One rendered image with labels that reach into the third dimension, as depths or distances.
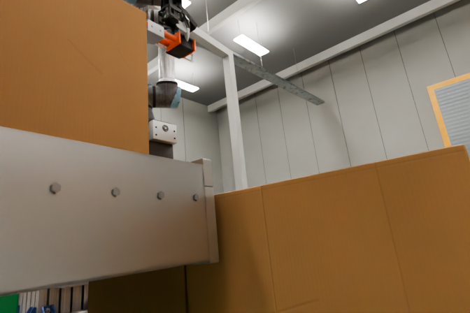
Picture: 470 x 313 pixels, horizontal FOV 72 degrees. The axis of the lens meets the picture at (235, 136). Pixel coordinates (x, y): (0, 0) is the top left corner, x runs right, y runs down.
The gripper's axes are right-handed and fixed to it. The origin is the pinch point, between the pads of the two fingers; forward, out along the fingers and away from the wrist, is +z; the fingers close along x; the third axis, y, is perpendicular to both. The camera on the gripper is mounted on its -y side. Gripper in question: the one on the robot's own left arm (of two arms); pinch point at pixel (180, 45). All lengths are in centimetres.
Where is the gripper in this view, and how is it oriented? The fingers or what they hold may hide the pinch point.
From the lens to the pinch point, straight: 131.0
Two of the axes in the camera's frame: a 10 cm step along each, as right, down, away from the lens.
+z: 1.0, 9.5, -3.0
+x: 7.7, -2.6, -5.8
